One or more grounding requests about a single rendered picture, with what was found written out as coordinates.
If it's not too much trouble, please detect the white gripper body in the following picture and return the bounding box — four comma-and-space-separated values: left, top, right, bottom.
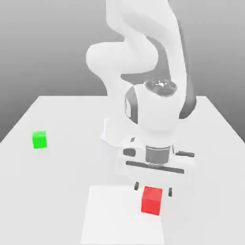
116, 155, 196, 184

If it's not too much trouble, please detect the small red cube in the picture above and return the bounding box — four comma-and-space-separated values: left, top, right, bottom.
141, 186, 163, 216

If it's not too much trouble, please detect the small green cube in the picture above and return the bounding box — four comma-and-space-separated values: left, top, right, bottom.
32, 130, 48, 149

